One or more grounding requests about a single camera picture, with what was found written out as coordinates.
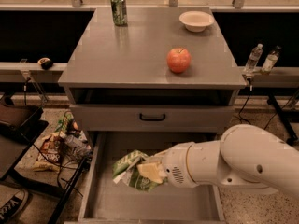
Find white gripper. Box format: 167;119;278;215
137;142;197;188

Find green jalapeno chip bag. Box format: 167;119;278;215
112;150;168;192

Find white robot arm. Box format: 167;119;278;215
137;124;299;198

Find open grey middle drawer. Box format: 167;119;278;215
65;132;226;224

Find green snack bag on floor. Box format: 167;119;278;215
55;111;73;133

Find grey drawer cabinet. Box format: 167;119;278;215
57;7;247;147

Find brown snack bag on floor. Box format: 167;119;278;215
33;133;63;172

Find plastic bottle on floor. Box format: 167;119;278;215
60;133;93;161

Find red apple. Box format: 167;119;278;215
166;48;191;74

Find black rolling stand leg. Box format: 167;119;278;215
267;93;298;146

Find clear water bottle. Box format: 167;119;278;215
244;44;263;75

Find dark bin on stand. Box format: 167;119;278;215
0;95;43;143

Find clear bottle dark cap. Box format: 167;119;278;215
261;46;281;74

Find black sneaker white laces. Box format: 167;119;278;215
0;189;29;224

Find black yellow tape measure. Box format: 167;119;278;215
37;57;53;70

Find white bowl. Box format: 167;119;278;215
179;11;214;33

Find green soda can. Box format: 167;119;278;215
110;0;128;26

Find grey top drawer black handle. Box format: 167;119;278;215
70;105;235;133

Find black cable on floor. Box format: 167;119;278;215
237;77;253;126

